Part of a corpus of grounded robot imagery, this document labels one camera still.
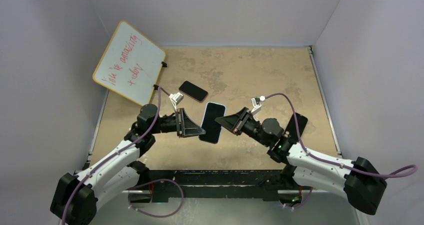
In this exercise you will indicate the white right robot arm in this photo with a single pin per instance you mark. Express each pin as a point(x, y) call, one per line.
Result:
point(343, 177)

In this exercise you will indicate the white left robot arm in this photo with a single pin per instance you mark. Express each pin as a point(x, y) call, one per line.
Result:
point(77, 198)

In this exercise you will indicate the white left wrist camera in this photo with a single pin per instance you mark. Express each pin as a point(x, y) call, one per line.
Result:
point(175, 99)

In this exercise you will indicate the black phone with pink edge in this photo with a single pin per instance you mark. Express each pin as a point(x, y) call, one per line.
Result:
point(193, 91)

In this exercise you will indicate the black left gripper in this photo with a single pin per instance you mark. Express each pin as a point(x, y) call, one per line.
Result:
point(187, 127)

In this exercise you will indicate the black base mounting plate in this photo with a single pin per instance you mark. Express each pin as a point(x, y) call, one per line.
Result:
point(163, 190)

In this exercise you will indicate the yellow framed whiteboard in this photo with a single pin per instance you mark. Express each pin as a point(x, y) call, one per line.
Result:
point(130, 64)

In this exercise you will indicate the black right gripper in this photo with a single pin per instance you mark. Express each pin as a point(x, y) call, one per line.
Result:
point(235, 123)

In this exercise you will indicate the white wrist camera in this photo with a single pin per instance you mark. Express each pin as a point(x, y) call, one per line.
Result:
point(257, 104)
point(175, 99)

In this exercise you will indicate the aluminium front rail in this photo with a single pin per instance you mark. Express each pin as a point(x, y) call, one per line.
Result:
point(231, 184)

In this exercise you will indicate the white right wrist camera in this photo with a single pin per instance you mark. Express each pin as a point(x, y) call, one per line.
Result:
point(257, 104)

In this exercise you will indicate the black phone case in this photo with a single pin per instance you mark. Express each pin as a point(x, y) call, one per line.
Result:
point(296, 126)

